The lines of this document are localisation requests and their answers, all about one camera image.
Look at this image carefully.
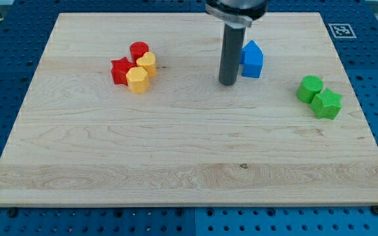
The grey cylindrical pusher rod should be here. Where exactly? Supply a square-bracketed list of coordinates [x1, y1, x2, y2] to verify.
[219, 23, 245, 86]

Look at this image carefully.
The white fiducial marker tag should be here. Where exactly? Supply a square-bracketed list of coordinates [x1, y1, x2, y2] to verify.
[328, 23, 356, 39]

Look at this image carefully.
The blue cube block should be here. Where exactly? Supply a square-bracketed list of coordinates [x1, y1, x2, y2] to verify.
[241, 52, 264, 78]

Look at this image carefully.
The red cylinder block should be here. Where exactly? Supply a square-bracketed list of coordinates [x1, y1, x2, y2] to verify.
[129, 41, 149, 62]

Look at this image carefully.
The yellow heart block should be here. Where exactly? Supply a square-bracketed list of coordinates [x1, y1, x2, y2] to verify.
[136, 52, 157, 77]

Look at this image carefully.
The green cylinder block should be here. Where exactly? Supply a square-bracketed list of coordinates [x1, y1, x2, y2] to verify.
[297, 75, 324, 104]

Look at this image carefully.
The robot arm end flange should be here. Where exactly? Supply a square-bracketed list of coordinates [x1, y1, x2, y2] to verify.
[205, 0, 270, 28]

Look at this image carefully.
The yellow hexagon block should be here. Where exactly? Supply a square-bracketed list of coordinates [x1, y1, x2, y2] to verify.
[126, 67, 150, 94]

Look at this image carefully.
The wooden board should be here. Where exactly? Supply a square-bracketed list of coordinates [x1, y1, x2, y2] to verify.
[0, 12, 378, 207]

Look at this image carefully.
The green star block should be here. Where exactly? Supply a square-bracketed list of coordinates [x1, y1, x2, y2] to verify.
[310, 88, 343, 120]

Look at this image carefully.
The blue triangle block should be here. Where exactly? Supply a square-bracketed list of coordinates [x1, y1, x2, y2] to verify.
[240, 40, 263, 64]

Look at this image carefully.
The red star block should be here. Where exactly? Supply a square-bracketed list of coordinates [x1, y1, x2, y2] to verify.
[111, 56, 137, 86]

